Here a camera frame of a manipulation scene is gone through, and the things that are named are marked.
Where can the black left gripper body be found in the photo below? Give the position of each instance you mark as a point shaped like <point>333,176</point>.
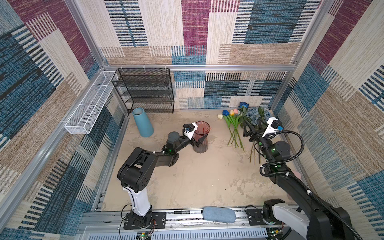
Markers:
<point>193,144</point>

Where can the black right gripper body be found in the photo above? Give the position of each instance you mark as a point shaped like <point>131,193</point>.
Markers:
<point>257,134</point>

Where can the red ribbed glass vase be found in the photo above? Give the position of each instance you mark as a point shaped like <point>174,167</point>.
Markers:
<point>203,128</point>

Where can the pink artificial tulip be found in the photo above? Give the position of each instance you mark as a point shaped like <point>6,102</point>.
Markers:
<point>236,111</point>

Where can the yellow artificial tulip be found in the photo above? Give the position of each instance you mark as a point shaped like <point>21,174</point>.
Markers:
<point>232,113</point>

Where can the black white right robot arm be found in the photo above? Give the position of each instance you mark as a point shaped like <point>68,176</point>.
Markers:
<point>315,219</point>

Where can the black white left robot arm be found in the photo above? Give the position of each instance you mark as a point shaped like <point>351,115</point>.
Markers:
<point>135,174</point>

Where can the teal cylindrical vase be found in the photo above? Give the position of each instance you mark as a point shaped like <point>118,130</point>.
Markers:
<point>143,122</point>

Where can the blue-grey artificial rose bunch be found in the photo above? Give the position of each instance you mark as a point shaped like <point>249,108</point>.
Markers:
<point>257,116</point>

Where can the blue-grey oval pad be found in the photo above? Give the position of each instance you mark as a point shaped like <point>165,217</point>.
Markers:
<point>219,214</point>

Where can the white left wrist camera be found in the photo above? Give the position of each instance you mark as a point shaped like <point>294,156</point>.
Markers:
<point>189,130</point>

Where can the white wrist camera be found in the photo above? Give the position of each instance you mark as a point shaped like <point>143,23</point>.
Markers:
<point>273,127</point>
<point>189,130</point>

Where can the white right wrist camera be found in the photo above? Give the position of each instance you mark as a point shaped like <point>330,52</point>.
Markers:
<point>273,127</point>

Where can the black wire shelf rack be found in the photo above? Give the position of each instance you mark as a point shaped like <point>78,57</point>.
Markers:
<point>150,89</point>

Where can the white wire mesh basket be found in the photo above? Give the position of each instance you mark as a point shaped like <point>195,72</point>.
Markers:
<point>87,112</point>

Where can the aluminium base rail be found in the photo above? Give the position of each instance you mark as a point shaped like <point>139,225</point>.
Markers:
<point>185,224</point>

